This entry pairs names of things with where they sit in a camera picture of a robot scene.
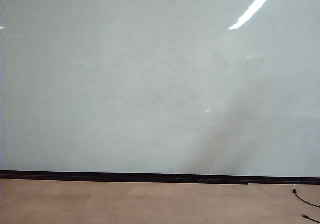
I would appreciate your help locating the black whiteboard bottom rail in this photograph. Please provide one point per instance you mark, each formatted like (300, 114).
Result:
(150, 176)

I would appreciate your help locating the large white glass whiteboard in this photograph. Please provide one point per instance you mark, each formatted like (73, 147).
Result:
(125, 84)

